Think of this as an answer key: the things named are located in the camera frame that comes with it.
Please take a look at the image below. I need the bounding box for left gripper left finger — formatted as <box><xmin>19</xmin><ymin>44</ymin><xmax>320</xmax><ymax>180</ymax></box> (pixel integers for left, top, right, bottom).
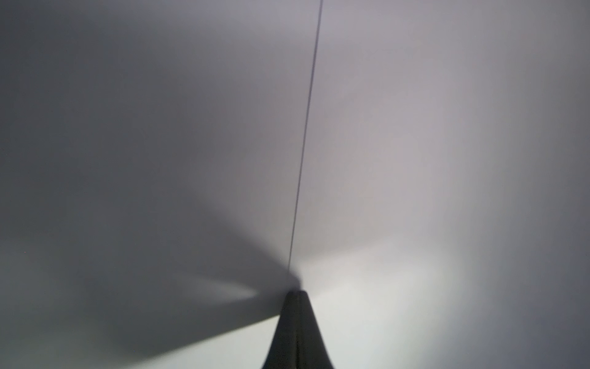
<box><xmin>262</xmin><ymin>292</ymin><xmax>298</xmax><ymax>369</ymax></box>

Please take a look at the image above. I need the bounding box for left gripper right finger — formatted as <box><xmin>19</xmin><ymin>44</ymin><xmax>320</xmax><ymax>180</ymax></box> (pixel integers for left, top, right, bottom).
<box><xmin>297</xmin><ymin>291</ymin><xmax>333</xmax><ymax>369</ymax></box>

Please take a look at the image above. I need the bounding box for purple paper sheet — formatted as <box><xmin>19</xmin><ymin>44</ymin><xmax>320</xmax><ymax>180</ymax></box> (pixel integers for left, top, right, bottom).
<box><xmin>1</xmin><ymin>1</ymin><xmax>589</xmax><ymax>368</ymax></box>

